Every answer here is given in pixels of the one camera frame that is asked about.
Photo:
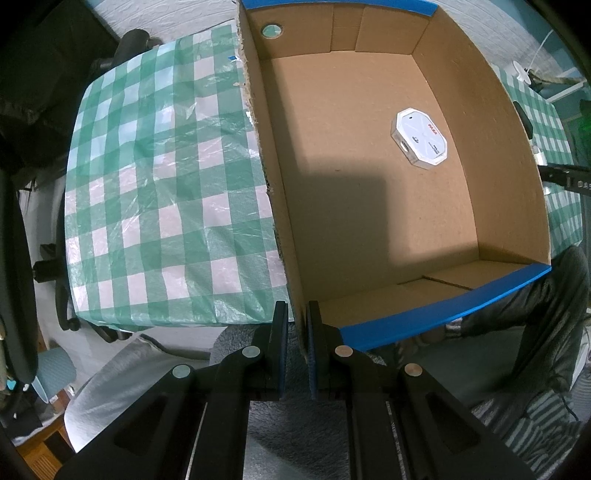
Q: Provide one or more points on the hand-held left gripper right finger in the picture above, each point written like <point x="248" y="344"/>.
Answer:
<point x="314" y="355"/>

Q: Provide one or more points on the cardboard box with blue edges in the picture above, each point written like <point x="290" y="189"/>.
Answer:
<point x="346" y="161"/>

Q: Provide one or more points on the striped cloth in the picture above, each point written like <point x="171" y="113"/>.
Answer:
<point x="545" y="429"/>

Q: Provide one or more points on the white octagonal device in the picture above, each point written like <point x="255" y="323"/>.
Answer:
<point x="422" y="138"/>

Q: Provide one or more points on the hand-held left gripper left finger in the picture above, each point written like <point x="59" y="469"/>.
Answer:
<point x="280" y="350"/>

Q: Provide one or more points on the white cylindrical device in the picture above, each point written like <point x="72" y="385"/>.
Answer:
<point x="521" y="71"/>

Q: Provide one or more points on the black oblong object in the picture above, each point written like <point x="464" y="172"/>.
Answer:
<point x="524" y="120"/>

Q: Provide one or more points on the green checked tablecloth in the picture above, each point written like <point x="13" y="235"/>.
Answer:
<point x="161" y="184"/>

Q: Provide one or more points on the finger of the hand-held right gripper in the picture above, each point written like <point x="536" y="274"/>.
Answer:
<point x="568" y="171"/>

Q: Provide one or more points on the teal stool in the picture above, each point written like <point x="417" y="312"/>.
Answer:
<point x="55" y="376"/>

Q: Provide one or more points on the black office chair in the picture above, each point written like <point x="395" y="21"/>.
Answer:
<point x="51" y="69"/>

